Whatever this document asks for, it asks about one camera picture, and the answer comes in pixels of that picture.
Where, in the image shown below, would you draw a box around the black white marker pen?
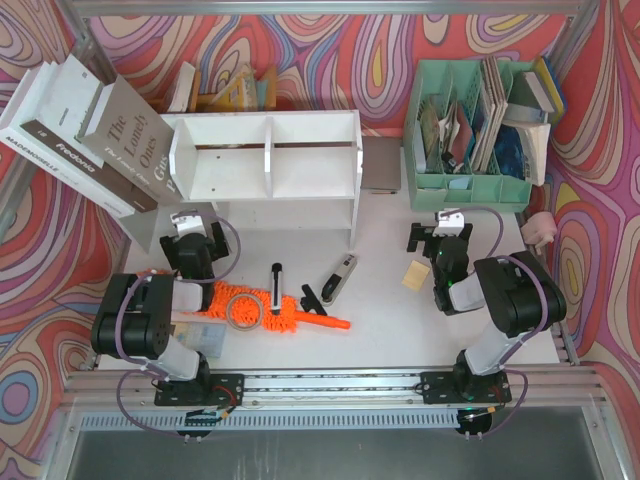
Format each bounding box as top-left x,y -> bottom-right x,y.
270,262 -> 282,315

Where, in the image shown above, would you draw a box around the orange microfiber duster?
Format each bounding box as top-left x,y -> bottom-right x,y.
177,281 -> 351,333

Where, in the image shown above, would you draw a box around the clear tape roll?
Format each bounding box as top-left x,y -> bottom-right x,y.
225,293 -> 264,332

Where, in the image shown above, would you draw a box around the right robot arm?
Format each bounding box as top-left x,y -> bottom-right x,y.
407,223 -> 567,405

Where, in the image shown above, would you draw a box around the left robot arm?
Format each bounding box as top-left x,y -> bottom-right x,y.
91,221 -> 235,408

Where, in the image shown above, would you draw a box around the white wooden bookshelf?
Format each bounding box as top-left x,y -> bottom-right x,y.
163,110 -> 363,240

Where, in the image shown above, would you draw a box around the yellow sticky note pad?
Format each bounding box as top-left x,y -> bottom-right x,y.
402,260 -> 431,292

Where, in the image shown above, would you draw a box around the mint green desk organizer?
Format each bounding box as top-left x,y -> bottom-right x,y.
403,59 -> 532,213

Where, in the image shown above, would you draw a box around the pink piggy figurine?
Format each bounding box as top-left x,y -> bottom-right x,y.
521,211 -> 557,254

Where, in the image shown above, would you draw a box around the grey notebook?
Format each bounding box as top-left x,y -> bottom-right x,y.
361,136 -> 401,192

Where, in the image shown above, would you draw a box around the yellow grey calculator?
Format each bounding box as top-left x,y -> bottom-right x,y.
171,322 -> 226,358

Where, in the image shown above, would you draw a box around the black grey stapler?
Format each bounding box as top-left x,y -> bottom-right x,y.
321,254 -> 357,306

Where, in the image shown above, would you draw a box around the black binder clip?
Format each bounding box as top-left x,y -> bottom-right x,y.
300,284 -> 327,316

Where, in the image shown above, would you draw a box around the white books beside organizer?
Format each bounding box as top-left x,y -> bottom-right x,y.
501,55 -> 568,187

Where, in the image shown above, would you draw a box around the large grey white book stack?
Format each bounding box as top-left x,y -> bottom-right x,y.
1,56 -> 182,218

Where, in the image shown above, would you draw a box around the small books behind shelf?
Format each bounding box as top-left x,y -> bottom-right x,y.
153,62 -> 277,113

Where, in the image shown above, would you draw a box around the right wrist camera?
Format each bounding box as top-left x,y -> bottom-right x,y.
432,209 -> 465,237

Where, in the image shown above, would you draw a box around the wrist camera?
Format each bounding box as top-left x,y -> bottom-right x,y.
170,211 -> 206,237
432,209 -> 465,237

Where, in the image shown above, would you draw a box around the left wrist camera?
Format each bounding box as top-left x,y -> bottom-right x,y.
170,211 -> 206,237

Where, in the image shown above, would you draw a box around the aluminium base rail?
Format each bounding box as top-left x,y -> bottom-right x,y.
62,364 -> 610,410

